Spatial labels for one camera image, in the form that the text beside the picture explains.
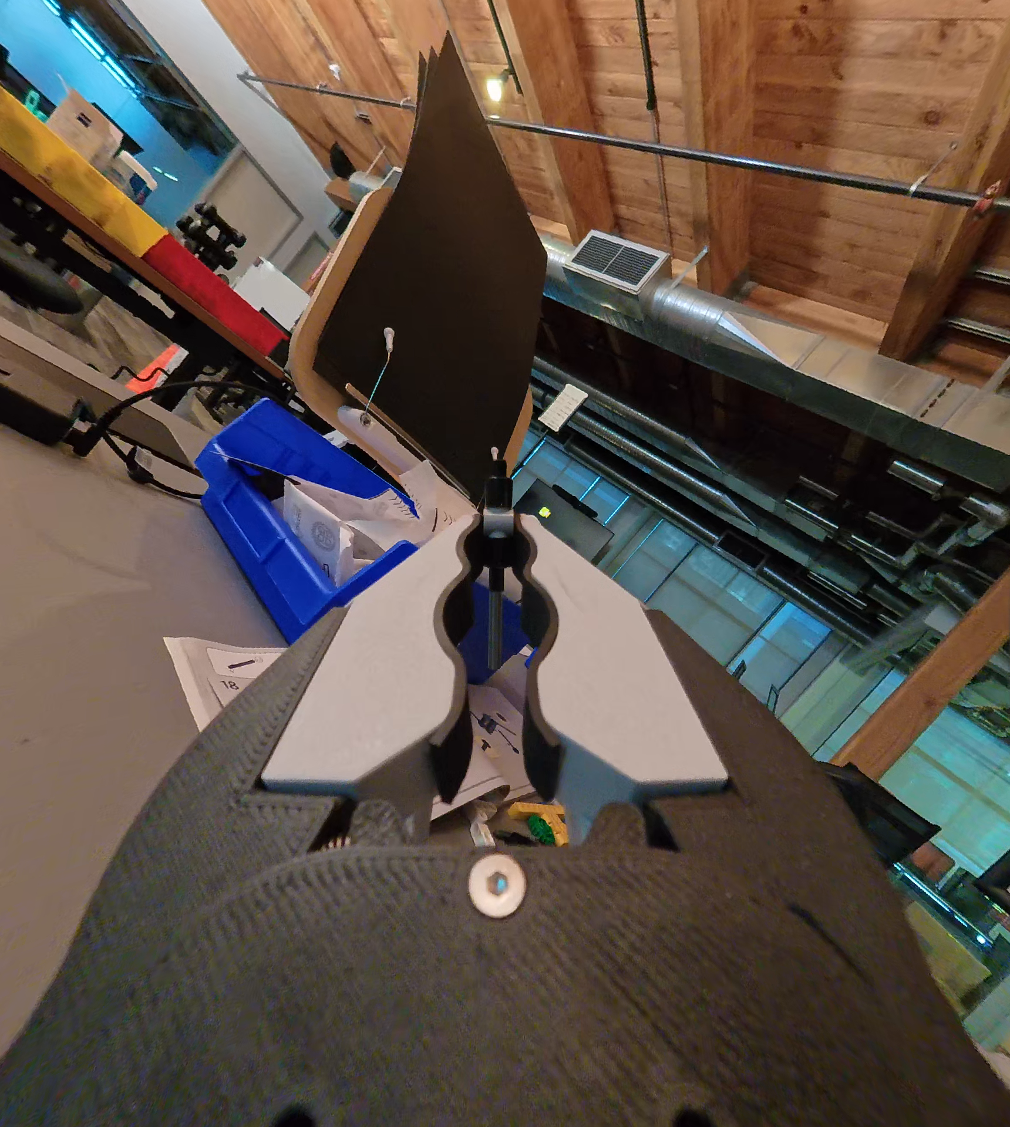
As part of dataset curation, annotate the black power adapter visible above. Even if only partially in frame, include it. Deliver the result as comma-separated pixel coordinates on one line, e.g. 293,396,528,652
0,339,94,447

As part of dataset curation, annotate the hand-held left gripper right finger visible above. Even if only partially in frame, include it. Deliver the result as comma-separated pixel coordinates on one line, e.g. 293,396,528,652
516,516,730,838

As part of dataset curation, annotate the white printed paper bag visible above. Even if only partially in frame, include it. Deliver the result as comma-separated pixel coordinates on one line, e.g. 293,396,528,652
280,458,471,584

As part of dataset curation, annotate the white plastic tub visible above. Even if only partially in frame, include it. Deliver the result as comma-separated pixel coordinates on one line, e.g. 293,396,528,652
109,150,159,205

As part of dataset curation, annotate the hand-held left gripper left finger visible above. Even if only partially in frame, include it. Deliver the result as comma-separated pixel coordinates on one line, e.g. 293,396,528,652
261,513,480,838

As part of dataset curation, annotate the black power cable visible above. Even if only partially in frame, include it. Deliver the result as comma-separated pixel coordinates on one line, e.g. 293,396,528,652
72,379,297,503

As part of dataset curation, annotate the red storage bin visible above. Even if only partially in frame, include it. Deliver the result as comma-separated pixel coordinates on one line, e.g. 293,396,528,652
142,233,292,357

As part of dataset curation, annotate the row of yellow bins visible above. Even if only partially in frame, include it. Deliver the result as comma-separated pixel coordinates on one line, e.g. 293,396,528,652
0,35,169,258

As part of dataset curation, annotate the long metal ceiling pipe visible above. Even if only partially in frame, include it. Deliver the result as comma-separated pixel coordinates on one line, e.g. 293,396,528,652
239,70,1010,225

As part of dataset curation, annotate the black panel with wooden edge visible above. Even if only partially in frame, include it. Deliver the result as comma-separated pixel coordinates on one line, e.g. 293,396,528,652
287,33,550,516

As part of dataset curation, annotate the white air vent grille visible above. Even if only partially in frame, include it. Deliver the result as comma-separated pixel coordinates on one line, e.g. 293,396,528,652
567,229,672,294

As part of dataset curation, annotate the silver ventilation duct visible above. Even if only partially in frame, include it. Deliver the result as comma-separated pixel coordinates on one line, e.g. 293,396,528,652
540,231,1010,490

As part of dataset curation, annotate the black office chair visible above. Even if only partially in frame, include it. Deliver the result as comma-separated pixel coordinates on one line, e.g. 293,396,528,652
0,207,85,318

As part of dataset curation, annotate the rack of black dumbbells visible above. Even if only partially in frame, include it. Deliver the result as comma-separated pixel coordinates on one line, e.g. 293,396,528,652
174,203,248,271

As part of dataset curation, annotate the blue plastic bin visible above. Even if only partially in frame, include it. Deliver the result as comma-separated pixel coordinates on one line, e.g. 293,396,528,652
195,398,534,688

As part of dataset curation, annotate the lego instruction booklet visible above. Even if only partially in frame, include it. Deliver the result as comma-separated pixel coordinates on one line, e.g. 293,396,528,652
163,632,541,824

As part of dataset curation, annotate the white cardboard box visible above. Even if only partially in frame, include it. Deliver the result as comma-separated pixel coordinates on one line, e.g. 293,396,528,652
47,88,124,166

